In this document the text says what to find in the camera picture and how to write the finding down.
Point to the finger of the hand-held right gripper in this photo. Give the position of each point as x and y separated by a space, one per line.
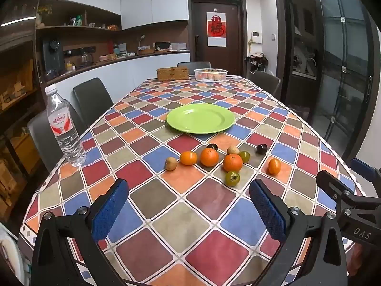
333 183
361 168

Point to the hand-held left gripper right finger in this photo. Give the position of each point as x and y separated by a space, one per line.
268 211

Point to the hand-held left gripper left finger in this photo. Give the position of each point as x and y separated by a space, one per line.
110 211

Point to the small orange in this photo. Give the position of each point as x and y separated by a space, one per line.
274 166
188 158

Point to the green tomato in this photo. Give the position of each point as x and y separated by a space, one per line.
232 178
244 156

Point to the large orange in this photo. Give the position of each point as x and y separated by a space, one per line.
209 157
232 162

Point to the dark plum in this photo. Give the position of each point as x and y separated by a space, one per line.
212 147
262 149

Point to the green plate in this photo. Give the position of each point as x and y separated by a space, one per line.
200 119

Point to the person's right hand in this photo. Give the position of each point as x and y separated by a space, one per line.
354 259

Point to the brown kiwi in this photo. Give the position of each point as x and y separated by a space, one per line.
232 150
171 163

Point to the checkered tablecloth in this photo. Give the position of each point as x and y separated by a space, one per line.
184 214

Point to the clear water bottle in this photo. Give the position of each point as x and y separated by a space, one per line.
64 125

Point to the dark grey chair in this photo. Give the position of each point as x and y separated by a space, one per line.
266 82
41 137
92 98
193 64

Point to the glass sliding door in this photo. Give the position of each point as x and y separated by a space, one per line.
342 65

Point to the white plastic bag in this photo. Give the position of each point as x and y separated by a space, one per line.
10 259

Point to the kitchen faucet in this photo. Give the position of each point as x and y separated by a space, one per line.
311 62

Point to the rack with bags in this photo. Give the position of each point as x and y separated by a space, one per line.
256 61

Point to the white plastic basket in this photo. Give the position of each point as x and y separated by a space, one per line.
210 78

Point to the heap of oranges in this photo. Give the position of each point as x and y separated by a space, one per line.
212 72

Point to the small yellow bottle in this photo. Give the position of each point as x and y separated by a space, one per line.
69 66

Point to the wicker box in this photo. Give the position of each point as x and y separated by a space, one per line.
172 74

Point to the wicker tray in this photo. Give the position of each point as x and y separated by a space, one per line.
145 51

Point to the white intercom panel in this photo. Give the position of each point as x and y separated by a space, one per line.
256 37

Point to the black box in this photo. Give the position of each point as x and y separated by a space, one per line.
162 46

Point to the white desk lamp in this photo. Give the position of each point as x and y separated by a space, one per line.
142 40

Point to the dark wooden door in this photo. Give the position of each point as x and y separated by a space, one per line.
235 35

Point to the red wall calendar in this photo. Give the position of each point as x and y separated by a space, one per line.
216 29

